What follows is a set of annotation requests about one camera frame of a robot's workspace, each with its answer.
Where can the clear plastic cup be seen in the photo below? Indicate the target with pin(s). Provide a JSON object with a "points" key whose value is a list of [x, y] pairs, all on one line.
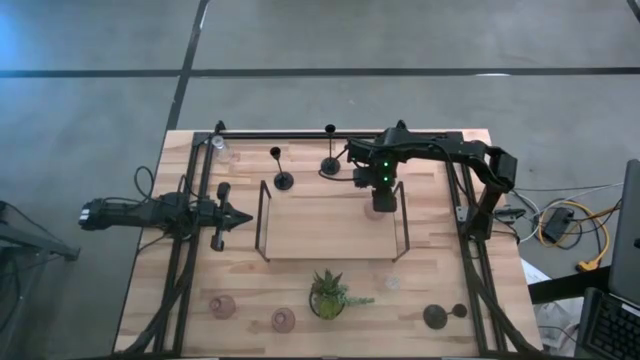
{"points": [[221, 150]]}

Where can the black frame corner knob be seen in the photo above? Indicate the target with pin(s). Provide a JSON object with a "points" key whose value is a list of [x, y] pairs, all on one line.
{"points": [[220, 126], [400, 125]]}

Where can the black power adapter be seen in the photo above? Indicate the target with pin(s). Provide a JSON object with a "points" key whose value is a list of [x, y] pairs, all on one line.
{"points": [[557, 225]]}

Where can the grey laptop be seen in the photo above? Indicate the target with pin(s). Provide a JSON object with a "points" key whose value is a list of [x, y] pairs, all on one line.
{"points": [[630, 240]]}

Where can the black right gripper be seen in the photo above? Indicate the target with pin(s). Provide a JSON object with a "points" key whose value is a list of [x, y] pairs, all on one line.
{"points": [[385, 197]]}

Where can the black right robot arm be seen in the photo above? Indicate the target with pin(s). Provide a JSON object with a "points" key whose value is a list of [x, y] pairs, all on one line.
{"points": [[450, 150]]}

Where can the black floor stand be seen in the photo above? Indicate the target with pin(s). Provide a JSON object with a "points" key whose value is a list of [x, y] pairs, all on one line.
{"points": [[50, 248]]}

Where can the pink ribbed glass candle holder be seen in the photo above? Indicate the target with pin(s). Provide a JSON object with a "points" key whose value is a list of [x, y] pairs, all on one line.
{"points": [[222, 307], [283, 320], [370, 214]]}

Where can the succulent plant in black pot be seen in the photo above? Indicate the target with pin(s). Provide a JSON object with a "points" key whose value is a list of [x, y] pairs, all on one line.
{"points": [[327, 306]]}

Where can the white paper bag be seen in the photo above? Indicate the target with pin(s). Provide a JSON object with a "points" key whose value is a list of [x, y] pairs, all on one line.
{"points": [[555, 320]]}

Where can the clear ribbed glass candle holder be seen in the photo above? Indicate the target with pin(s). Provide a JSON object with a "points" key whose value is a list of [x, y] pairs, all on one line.
{"points": [[392, 282]]}

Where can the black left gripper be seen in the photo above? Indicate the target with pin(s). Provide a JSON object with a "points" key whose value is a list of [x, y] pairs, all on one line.
{"points": [[220, 220]]}

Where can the black keyboard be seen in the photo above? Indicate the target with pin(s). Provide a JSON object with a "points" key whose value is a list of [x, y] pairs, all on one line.
{"points": [[615, 330]]}

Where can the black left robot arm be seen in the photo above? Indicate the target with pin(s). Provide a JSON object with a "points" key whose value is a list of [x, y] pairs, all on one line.
{"points": [[115, 214]]}

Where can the wooden shelf riser black frame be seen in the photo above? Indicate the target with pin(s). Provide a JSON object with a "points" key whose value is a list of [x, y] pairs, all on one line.
{"points": [[330, 230]]}

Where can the black plug connector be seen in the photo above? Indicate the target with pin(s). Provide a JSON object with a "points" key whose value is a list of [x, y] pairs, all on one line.
{"points": [[510, 214]]}

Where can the black aluminium rig frame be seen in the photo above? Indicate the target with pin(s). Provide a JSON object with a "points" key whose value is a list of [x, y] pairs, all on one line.
{"points": [[280, 135]]}

